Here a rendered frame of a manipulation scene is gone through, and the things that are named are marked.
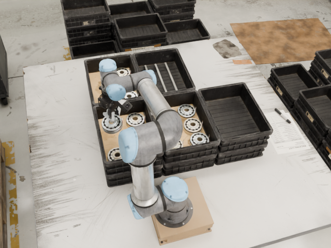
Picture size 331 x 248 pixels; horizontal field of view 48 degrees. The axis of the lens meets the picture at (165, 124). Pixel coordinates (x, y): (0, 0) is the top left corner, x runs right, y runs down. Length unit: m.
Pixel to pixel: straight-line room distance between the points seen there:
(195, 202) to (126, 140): 0.71
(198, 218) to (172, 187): 0.27
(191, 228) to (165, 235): 0.13
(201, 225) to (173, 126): 0.66
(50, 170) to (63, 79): 0.72
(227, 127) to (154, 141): 0.92
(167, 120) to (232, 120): 0.91
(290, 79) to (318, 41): 1.16
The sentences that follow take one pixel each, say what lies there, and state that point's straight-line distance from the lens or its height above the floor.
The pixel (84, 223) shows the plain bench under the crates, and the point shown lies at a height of 0.70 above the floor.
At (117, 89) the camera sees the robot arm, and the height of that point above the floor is 1.32.
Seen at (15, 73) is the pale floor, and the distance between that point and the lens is 3.82.
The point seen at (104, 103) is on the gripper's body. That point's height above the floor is 1.12.
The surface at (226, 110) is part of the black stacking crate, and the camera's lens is 2.20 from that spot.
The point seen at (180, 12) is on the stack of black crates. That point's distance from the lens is 3.59.
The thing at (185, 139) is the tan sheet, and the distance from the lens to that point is 2.01.
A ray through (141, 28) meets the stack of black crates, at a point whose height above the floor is 0.49.
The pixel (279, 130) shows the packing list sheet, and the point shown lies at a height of 0.70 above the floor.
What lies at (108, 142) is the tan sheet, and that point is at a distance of 1.99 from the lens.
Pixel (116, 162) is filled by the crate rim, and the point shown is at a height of 0.93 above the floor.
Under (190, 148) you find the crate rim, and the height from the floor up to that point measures 0.93.
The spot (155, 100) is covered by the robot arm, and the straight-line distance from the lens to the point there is 1.43.
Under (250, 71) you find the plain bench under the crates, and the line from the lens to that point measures 2.70.
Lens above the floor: 2.39
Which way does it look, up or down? 49 degrees down
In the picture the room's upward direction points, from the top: 4 degrees clockwise
